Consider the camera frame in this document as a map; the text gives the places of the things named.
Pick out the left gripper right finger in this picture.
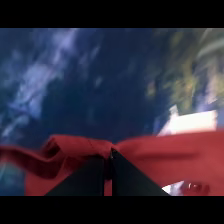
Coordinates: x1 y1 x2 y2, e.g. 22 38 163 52
110 149 170 197

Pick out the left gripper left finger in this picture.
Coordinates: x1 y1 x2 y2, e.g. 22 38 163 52
45 156 106 197

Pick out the red garment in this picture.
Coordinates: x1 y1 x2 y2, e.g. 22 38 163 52
0 130 224 197

